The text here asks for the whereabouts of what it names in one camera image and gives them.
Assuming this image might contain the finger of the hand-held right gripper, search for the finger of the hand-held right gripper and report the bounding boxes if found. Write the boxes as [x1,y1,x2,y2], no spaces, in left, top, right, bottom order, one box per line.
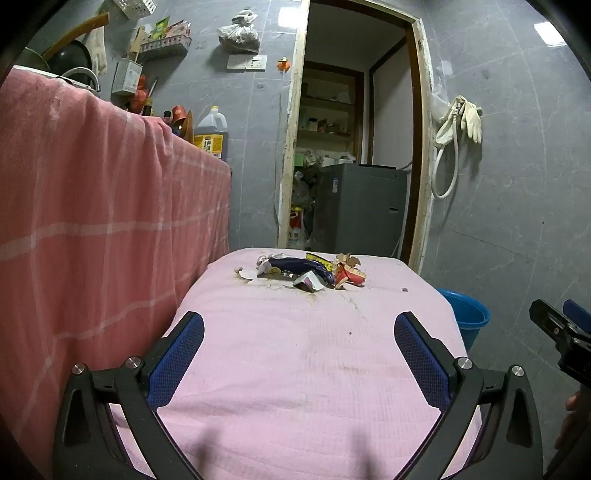
[529,299,591,370]
[562,299,591,334]

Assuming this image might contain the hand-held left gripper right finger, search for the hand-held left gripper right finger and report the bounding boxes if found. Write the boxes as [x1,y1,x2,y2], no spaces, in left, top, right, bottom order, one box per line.
[393,311,544,480]

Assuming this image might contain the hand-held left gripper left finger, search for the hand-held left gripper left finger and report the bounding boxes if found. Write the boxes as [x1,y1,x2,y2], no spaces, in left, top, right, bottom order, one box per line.
[53,311,205,480]

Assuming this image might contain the blue plastic bucket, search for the blue plastic bucket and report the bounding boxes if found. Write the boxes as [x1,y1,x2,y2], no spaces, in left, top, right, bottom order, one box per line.
[436,288,491,354]

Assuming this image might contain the crushed red paper cup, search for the crushed red paper cup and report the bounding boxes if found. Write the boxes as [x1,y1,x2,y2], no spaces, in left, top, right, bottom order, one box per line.
[333,262,368,291]

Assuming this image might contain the small brown white carton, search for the small brown white carton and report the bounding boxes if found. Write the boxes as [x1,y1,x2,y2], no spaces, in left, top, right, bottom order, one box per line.
[293,271,326,293]

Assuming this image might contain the dark blue snack wrapper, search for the dark blue snack wrapper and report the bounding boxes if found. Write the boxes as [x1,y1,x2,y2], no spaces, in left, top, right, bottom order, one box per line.
[265,255,335,283]

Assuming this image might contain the person's right hand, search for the person's right hand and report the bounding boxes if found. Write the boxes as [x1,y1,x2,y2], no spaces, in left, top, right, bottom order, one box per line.
[554,392,581,450]

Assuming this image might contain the pink cloth covered table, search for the pink cloth covered table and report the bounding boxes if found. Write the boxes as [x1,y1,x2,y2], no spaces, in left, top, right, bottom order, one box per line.
[108,247,483,480]

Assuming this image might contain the grey washing machine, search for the grey washing machine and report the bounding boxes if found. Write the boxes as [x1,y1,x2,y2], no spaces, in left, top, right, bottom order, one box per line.
[311,164,409,259]

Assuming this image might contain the pink checked cloth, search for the pink checked cloth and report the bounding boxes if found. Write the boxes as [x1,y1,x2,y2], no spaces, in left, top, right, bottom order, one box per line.
[0,65,232,480]

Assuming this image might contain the white red rice bag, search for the white red rice bag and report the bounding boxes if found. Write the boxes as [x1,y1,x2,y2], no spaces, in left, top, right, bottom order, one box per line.
[288,205,311,250]

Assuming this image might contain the pile of plastic bags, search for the pile of plastic bags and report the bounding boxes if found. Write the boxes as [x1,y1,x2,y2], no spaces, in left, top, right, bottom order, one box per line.
[292,171,319,208]

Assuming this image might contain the cream rubber gloves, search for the cream rubber gloves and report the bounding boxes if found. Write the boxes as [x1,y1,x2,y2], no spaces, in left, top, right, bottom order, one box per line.
[455,95,483,143]

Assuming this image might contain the large cooking oil jug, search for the large cooking oil jug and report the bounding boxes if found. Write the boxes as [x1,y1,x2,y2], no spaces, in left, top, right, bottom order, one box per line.
[193,106,230,162]

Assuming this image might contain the brown sauce bottle red cap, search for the brown sauce bottle red cap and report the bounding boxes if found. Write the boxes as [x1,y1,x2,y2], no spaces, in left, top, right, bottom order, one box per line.
[172,105,195,144]

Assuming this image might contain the red orange bag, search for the red orange bag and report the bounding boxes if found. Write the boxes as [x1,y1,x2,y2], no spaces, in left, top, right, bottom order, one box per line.
[131,76,151,112]

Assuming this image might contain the wooden storage shelves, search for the wooden storage shelves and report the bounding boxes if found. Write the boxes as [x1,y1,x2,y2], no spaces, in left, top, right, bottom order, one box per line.
[298,62,365,164]

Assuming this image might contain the grey metal utensil holder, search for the grey metal utensil holder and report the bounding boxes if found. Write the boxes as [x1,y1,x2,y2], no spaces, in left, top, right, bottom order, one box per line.
[111,58,143,97]

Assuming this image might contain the chrome faucet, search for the chrome faucet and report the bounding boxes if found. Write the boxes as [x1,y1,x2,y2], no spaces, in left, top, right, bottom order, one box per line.
[60,67,101,94]

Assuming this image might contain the hanging cream cloth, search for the hanging cream cloth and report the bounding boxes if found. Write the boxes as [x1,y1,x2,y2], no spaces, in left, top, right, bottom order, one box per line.
[85,27,109,77]

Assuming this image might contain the wooden spatula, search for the wooden spatula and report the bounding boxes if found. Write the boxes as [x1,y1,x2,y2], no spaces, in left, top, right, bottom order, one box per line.
[127,27,146,63]

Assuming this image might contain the black wok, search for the black wok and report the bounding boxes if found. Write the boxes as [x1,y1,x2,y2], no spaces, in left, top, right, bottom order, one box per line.
[41,13,110,78]

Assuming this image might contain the hanging clear plastic bag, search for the hanging clear plastic bag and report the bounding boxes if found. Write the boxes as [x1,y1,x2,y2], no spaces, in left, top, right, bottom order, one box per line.
[217,9,262,54]

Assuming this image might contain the white plastic basket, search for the white plastic basket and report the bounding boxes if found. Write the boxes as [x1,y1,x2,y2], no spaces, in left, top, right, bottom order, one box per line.
[111,0,158,19]

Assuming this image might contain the white shower hose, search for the white shower hose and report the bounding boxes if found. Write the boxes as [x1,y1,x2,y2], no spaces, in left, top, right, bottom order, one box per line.
[430,95,467,200]

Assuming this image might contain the pale wooden door frame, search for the pale wooden door frame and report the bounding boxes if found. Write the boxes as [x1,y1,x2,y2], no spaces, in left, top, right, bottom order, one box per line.
[277,0,437,273]

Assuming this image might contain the wall socket plate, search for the wall socket plate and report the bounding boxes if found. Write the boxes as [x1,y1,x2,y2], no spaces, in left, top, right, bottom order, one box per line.
[226,54,269,72]

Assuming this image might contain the white wall shelf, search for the white wall shelf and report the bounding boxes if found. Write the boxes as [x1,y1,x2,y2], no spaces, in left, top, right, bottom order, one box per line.
[139,36,192,58]

